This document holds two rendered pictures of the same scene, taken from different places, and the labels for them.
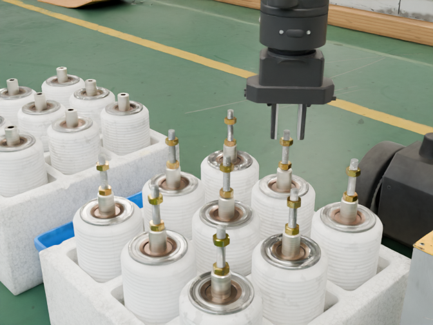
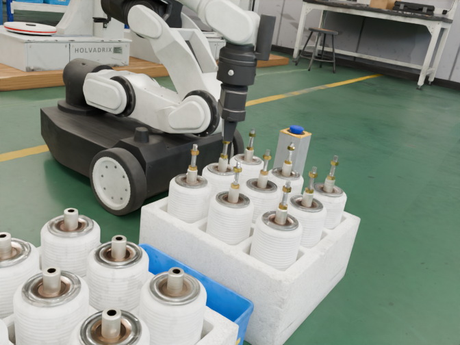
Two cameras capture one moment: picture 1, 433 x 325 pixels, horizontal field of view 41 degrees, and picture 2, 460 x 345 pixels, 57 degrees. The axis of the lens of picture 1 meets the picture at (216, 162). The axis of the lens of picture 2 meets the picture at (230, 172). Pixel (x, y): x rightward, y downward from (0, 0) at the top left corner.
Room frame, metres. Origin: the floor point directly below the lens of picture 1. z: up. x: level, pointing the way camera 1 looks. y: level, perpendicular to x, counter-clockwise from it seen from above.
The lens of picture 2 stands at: (1.01, 0.86, 0.65)
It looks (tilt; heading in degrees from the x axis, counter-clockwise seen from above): 22 degrees down; 255
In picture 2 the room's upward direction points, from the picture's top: 9 degrees clockwise
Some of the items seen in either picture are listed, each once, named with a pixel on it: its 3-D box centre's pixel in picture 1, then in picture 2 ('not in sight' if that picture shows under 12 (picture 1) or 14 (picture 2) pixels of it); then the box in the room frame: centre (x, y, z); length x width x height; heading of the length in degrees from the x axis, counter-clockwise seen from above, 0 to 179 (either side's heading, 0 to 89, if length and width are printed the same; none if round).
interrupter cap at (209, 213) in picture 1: (226, 214); (261, 185); (0.69, -0.01, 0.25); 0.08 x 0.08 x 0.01
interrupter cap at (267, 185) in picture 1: (283, 186); (222, 169); (0.77, -0.10, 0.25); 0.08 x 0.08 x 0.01
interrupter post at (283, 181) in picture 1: (283, 178); (222, 164); (0.77, -0.10, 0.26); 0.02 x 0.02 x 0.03
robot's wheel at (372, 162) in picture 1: (381, 190); (117, 181); (1.02, -0.33, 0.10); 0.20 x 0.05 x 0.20; 134
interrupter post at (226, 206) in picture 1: (226, 206); (262, 181); (0.69, -0.01, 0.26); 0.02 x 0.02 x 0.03
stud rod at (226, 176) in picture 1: (226, 180); (265, 165); (0.69, -0.01, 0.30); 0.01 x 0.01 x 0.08
